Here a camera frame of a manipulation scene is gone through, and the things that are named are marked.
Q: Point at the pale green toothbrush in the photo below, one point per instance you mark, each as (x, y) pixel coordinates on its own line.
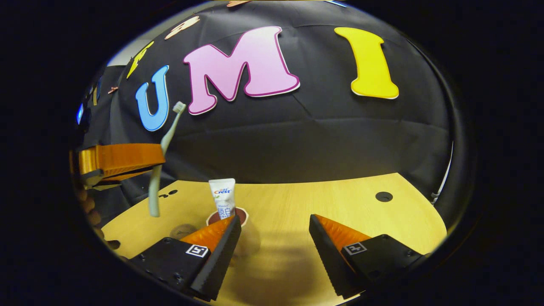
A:
(155, 191)

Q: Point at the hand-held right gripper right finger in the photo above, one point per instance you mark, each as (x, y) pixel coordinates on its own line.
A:
(327, 259)

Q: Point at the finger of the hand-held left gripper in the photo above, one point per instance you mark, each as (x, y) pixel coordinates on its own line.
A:
(100, 182)
(127, 157)

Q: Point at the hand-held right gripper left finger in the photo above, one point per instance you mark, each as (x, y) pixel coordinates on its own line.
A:
(225, 255)

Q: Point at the round cork coaster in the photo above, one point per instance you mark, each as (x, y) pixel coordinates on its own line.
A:
(182, 231)

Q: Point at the wooden desktop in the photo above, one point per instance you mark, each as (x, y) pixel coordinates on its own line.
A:
(306, 204)

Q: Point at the beige cup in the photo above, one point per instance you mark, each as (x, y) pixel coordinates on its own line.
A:
(248, 238)

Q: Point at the white toothpaste tube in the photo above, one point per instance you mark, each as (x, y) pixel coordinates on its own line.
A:
(223, 195)

